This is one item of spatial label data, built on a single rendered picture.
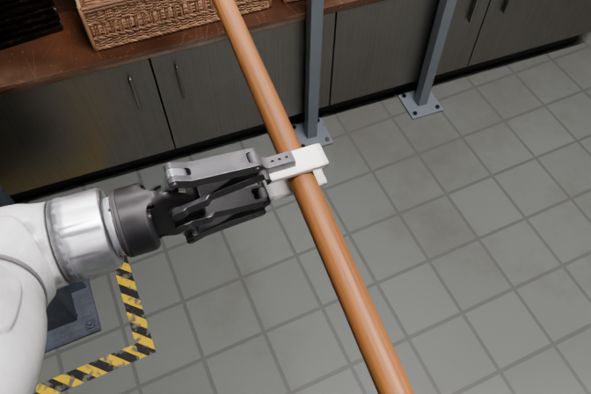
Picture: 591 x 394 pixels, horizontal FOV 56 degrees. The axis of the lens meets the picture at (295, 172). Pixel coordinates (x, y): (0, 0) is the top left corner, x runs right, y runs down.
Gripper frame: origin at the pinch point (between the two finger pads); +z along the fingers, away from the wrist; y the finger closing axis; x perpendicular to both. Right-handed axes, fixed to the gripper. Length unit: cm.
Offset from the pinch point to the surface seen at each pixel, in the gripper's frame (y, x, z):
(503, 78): 119, -92, 128
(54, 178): 107, -95, -53
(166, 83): 77, -95, -8
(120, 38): 59, -100, -18
